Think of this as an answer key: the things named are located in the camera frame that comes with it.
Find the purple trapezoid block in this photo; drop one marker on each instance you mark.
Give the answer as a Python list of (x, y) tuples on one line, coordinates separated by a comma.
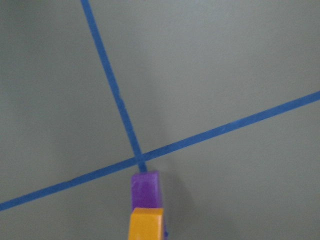
[(146, 192)]

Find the orange trapezoid block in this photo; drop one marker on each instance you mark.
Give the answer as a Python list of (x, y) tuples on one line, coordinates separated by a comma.
[(147, 224)]

